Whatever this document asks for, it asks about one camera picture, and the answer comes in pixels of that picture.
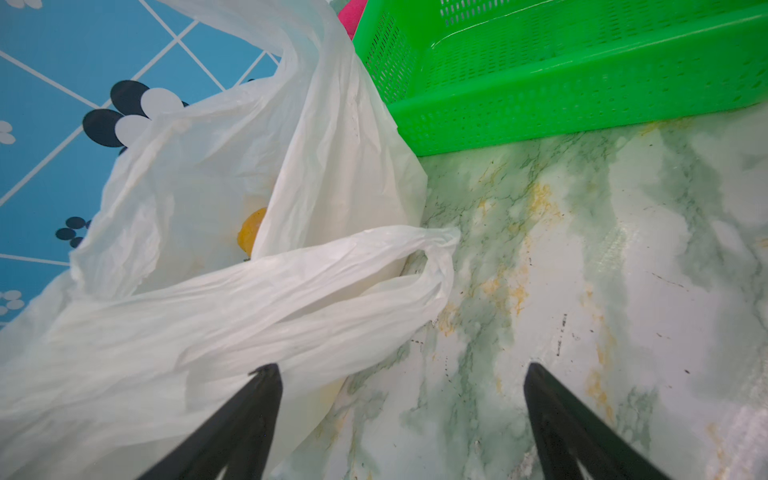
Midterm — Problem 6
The yellow fruit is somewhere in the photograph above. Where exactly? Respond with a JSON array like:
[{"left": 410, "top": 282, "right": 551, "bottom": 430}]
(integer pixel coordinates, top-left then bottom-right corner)
[{"left": 237, "top": 207, "right": 267, "bottom": 257}]

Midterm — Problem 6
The green plastic basket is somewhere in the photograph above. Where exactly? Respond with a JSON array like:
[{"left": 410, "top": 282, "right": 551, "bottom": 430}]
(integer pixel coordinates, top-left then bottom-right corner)
[{"left": 353, "top": 1, "right": 767, "bottom": 156}]

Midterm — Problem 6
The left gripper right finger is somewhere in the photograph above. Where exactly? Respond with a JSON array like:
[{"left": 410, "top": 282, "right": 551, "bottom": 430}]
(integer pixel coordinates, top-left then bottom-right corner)
[{"left": 524, "top": 362, "right": 668, "bottom": 479}]

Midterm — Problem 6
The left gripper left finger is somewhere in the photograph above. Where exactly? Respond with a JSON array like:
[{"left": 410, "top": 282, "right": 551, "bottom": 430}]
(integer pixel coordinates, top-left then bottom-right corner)
[{"left": 141, "top": 363, "right": 283, "bottom": 479}]

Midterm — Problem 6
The white plastic bag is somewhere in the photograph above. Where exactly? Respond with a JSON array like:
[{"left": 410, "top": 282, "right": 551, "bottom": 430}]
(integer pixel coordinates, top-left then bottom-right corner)
[{"left": 1, "top": 1, "right": 460, "bottom": 479}]

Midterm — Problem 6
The pink white plush toy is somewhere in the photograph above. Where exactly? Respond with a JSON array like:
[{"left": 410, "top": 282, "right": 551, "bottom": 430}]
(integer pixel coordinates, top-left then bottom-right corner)
[{"left": 337, "top": 0, "right": 367, "bottom": 39}]

